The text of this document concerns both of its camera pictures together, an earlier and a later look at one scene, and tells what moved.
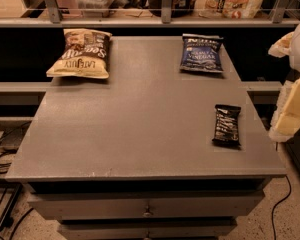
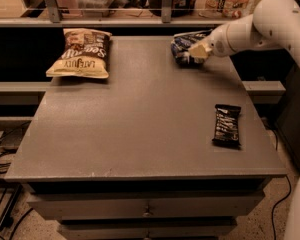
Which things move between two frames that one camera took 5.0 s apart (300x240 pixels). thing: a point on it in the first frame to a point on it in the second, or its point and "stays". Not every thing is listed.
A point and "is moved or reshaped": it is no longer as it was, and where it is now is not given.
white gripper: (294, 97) to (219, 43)
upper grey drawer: (100, 205) stays
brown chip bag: (86, 55) stays
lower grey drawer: (146, 229) stays
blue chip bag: (201, 52) is moved or reshaped
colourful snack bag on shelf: (238, 1) stays
